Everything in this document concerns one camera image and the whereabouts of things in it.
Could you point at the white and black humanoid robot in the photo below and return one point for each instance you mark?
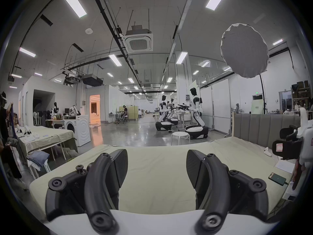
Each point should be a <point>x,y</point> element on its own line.
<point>163,116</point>
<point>195,121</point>
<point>172,117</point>
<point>55,108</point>

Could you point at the bed with pale green sheet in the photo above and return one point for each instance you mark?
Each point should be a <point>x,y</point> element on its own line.
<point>159,175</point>

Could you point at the white washing machine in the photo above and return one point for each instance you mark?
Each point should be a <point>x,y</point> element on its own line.
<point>78,128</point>

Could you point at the stool with folded jeans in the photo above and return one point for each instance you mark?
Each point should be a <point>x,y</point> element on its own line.
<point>38,158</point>

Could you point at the person's right hand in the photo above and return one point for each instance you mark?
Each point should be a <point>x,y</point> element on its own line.
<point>296,174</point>

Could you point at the white round stool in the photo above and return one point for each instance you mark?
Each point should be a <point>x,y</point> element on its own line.
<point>180,137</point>

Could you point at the white box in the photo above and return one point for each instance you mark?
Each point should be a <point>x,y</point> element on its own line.
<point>290,192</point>

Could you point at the white paper sheet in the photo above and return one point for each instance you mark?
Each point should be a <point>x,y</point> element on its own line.
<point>285,166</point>

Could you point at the table with pale green sheet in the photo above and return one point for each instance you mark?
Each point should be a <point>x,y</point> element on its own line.
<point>46,136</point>

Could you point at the round white diffuser lamp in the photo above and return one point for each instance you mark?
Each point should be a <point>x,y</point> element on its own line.
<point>244,50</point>

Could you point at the grey padded headboard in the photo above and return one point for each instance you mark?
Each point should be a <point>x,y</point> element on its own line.
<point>254,128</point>

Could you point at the black phone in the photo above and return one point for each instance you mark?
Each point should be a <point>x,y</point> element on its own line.
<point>277,178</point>

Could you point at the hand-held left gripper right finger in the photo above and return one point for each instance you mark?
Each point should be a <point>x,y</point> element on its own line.
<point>215,187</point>

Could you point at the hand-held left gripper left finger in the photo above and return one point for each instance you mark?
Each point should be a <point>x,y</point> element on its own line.
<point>97,187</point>

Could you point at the shelf with cartons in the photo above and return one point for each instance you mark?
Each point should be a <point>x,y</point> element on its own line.
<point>301,94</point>

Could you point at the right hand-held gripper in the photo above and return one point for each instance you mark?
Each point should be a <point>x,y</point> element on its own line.
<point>308,141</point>

